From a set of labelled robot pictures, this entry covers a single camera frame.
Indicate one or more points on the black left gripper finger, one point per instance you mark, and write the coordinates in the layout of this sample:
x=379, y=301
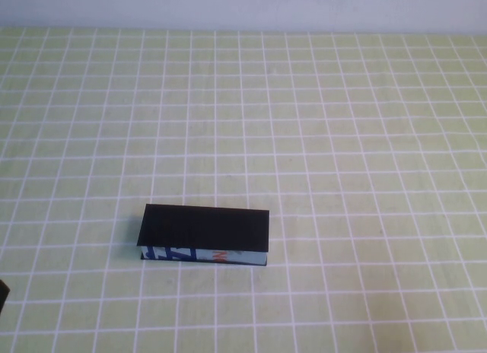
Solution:
x=3, y=292

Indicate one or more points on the black glasses case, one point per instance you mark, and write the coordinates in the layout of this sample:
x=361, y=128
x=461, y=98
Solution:
x=205, y=227

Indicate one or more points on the green white-checked tablecloth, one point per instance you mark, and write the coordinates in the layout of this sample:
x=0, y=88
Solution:
x=304, y=121

